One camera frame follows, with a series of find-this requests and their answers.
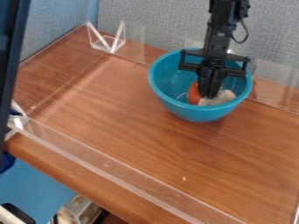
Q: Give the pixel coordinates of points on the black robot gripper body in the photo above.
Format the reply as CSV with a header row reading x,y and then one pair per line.
x,y
225,14

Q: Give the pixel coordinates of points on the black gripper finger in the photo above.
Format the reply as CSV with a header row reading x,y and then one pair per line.
x,y
217,77
203,81

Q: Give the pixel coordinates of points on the blue plastic bowl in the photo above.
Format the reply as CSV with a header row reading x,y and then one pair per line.
x,y
170,83

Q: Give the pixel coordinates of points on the brown and white toy mushroom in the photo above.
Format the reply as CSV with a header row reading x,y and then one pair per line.
x,y
223,97

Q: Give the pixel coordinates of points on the clear acrylic front barrier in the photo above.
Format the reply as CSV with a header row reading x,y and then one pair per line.
x,y
130,194

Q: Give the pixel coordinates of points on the blue cloth at left edge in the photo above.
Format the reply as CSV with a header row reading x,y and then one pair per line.
x,y
6,162

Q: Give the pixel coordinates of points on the black object at bottom left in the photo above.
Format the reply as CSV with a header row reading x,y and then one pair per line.
x,y
12,215

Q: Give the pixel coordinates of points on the clear acrylic left bracket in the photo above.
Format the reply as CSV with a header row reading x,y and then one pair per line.
x,y
17,119

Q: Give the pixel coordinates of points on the dark blue vertical post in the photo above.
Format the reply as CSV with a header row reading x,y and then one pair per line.
x,y
13,15

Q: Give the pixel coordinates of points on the metal frame under table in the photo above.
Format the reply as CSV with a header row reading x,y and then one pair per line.
x,y
78,211

